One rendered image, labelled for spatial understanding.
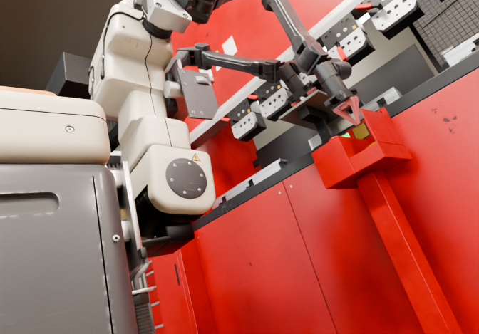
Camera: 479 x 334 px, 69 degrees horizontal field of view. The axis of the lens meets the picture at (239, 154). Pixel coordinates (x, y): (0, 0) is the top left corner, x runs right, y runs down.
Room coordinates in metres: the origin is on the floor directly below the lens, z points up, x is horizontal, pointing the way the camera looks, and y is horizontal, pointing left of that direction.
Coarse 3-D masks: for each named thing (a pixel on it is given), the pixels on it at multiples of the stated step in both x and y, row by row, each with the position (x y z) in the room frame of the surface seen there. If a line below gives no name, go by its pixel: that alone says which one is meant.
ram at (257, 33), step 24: (240, 0) 1.37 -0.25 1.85; (312, 0) 1.17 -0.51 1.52; (336, 0) 1.12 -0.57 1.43; (360, 0) 1.07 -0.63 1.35; (192, 24) 1.60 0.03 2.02; (216, 24) 1.50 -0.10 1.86; (240, 24) 1.41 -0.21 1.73; (264, 24) 1.33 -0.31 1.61; (312, 24) 1.20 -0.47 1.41; (216, 48) 1.53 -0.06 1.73; (240, 48) 1.44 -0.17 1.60; (264, 48) 1.36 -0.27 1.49; (216, 72) 1.56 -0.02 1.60; (240, 72) 1.47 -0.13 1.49; (216, 96) 1.59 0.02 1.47; (240, 96) 1.50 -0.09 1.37; (192, 120) 1.73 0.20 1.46; (216, 120) 1.63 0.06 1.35; (192, 144) 1.79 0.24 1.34
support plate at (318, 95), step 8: (312, 96) 1.04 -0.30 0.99; (320, 96) 1.05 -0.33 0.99; (328, 96) 1.07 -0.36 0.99; (304, 104) 1.07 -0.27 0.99; (312, 104) 1.09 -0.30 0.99; (320, 104) 1.11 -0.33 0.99; (288, 112) 1.10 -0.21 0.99; (296, 112) 1.11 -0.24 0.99; (328, 112) 1.19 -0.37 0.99; (288, 120) 1.16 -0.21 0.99; (296, 120) 1.18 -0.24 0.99; (312, 128) 1.30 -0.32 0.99
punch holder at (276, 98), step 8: (280, 80) 1.36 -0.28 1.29; (264, 88) 1.41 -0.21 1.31; (272, 88) 1.38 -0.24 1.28; (280, 88) 1.36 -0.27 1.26; (264, 96) 1.42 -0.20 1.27; (272, 96) 1.39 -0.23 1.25; (280, 96) 1.38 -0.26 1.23; (288, 96) 1.38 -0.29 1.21; (264, 104) 1.42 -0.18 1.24; (272, 104) 1.40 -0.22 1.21; (280, 104) 1.37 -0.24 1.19; (288, 104) 1.38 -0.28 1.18; (264, 112) 1.43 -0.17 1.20; (272, 112) 1.41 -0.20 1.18; (280, 112) 1.43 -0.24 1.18; (272, 120) 1.48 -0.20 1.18
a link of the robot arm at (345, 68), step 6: (318, 48) 0.85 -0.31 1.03; (318, 54) 0.85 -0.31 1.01; (324, 54) 0.85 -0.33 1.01; (318, 60) 0.86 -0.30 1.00; (324, 60) 0.88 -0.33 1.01; (330, 60) 0.90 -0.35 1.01; (336, 60) 0.91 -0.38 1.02; (312, 66) 0.88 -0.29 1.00; (336, 66) 0.89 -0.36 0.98; (342, 66) 0.89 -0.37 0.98; (348, 66) 0.91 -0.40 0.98; (306, 72) 0.90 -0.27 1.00; (312, 72) 0.90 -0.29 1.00; (342, 72) 0.90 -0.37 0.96; (348, 72) 0.92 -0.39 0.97; (342, 78) 0.92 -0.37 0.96
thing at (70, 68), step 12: (60, 60) 1.47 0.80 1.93; (72, 60) 1.47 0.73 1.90; (84, 60) 1.52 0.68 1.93; (60, 72) 1.48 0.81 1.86; (72, 72) 1.46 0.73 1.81; (84, 72) 1.51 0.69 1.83; (48, 84) 1.61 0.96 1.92; (60, 84) 1.49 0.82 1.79; (72, 84) 1.48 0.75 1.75; (84, 84) 1.51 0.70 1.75; (60, 96) 1.54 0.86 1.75; (72, 96) 1.57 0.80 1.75; (84, 96) 1.60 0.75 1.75
